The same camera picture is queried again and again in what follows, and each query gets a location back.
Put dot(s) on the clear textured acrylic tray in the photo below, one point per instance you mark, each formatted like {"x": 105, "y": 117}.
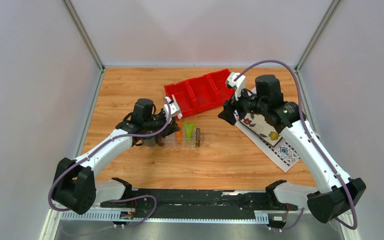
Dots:
{"x": 169, "y": 143}

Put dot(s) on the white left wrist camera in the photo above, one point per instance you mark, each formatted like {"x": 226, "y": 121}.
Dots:
{"x": 171, "y": 106}

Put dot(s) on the patterned white cloth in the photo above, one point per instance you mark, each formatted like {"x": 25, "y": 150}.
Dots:
{"x": 283, "y": 154}

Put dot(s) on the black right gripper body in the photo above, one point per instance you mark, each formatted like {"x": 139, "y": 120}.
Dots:
{"x": 251, "y": 103}

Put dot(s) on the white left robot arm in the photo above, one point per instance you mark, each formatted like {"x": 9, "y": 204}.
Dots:
{"x": 74, "y": 186}

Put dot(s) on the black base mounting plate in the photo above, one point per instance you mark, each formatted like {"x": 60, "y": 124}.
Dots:
{"x": 187, "y": 204}

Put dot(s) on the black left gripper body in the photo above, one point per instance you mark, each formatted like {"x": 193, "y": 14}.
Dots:
{"x": 157, "y": 122}

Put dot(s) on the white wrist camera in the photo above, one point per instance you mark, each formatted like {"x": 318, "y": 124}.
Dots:
{"x": 171, "y": 106}
{"x": 237, "y": 82}

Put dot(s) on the orange toothpaste tube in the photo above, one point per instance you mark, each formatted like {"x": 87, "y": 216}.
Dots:
{"x": 179, "y": 133}

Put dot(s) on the dark grey mug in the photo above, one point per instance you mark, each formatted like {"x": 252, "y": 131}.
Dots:
{"x": 150, "y": 141}

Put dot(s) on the floral square plate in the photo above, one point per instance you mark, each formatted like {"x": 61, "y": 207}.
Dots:
{"x": 258, "y": 125}

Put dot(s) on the green toothpaste tube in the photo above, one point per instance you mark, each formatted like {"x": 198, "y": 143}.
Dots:
{"x": 189, "y": 129}

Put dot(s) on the aluminium frame rail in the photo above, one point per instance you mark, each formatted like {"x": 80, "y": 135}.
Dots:
{"x": 100, "y": 223}

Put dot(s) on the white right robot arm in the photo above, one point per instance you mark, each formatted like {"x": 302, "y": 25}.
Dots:
{"x": 336, "y": 192}

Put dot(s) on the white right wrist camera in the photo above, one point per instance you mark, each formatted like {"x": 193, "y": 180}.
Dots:
{"x": 237, "y": 82}

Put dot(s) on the red three-compartment bin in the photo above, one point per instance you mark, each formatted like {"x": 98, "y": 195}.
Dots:
{"x": 199, "y": 94}

